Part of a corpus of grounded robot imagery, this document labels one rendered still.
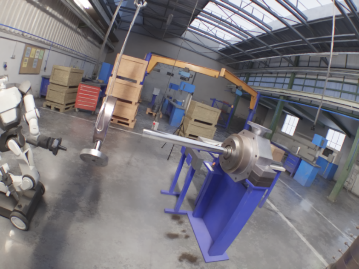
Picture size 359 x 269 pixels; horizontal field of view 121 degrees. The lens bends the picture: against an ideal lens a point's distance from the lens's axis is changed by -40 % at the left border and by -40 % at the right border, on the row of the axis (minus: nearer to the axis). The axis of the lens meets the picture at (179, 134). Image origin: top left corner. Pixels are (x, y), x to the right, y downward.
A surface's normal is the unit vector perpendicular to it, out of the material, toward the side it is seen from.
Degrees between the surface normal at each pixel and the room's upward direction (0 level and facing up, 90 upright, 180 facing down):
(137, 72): 90
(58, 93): 90
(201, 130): 90
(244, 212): 90
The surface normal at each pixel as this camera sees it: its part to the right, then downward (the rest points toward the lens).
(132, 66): 0.19, 0.29
